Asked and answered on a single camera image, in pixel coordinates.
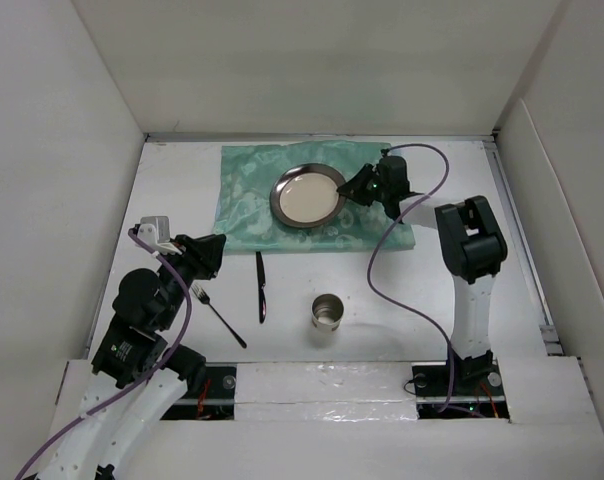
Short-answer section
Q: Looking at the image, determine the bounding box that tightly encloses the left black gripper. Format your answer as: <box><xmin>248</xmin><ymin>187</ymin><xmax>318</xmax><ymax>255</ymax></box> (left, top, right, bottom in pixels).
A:
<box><xmin>155</xmin><ymin>232</ymin><xmax>226</xmax><ymax>328</ymax></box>

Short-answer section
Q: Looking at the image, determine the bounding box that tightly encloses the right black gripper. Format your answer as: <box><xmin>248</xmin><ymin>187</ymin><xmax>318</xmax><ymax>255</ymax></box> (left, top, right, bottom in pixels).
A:
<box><xmin>336</xmin><ymin>162</ymin><xmax>390</xmax><ymax>206</ymax></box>

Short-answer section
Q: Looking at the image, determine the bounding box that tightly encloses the stainless steel plate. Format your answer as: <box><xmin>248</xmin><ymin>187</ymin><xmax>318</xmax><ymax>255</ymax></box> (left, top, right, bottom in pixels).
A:
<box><xmin>269</xmin><ymin>163</ymin><xmax>346</xmax><ymax>229</ymax></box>

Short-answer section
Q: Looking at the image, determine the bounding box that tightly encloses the green patterned cloth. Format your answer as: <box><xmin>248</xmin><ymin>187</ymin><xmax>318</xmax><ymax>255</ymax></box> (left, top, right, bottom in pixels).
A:
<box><xmin>213</xmin><ymin>140</ymin><xmax>391</xmax><ymax>254</ymax></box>

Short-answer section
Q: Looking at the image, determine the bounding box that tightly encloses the stainless steel cup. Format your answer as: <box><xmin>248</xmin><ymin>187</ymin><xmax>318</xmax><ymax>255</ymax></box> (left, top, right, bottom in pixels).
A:
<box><xmin>309</xmin><ymin>293</ymin><xmax>344</xmax><ymax>348</ymax></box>

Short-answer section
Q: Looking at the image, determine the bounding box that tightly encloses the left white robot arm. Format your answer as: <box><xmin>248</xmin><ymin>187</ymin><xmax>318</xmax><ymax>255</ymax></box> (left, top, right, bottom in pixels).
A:
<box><xmin>35</xmin><ymin>226</ymin><xmax>226</xmax><ymax>479</ymax></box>

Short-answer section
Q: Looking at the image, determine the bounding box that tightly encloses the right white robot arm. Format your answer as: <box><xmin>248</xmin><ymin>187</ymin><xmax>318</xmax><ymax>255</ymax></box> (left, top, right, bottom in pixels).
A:
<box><xmin>337</xmin><ymin>150</ymin><xmax>508</xmax><ymax>399</ymax></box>

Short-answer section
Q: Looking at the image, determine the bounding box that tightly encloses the dark metal fork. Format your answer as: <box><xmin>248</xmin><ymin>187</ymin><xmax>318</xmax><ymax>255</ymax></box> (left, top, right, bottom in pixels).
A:
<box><xmin>190</xmin><ymin>283</ymin><xmax>248</xmax><ymax>349</ymax></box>

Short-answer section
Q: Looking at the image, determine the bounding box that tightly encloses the black table knife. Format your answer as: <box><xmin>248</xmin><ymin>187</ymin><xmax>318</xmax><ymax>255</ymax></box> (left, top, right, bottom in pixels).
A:
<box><xmin>255</xmin><ymin>252</ymin><xmax>267</xmax><ymax>324</ymax></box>

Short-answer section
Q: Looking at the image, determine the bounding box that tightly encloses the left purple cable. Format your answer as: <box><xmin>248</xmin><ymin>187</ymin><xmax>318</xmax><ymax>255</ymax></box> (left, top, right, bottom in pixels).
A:
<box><xmin>14</xmin><ymin>227</ymin><xmax>193</xmax><ymax>480</ymax></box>

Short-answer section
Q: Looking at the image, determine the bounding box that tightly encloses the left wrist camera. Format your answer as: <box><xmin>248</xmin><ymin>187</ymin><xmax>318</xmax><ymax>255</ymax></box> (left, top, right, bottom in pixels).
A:
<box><xmin>135</xmin><ymin>216</ymin><xmax>174</xmax><ymax>252</ymax></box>

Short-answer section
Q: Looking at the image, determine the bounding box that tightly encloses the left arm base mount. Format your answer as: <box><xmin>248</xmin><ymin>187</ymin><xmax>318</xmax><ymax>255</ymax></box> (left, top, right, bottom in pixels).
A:
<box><xmin>162</xmin><ymin>363</ymin><xmax>237</xmax><ymax>421</ymax></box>

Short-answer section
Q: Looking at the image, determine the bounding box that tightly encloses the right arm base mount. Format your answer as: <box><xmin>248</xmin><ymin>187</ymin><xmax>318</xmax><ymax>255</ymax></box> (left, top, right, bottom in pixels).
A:
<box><xmin>403</xmin><ymin>362</ymin><xmax>510</xmax><ymax>420</ymax></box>

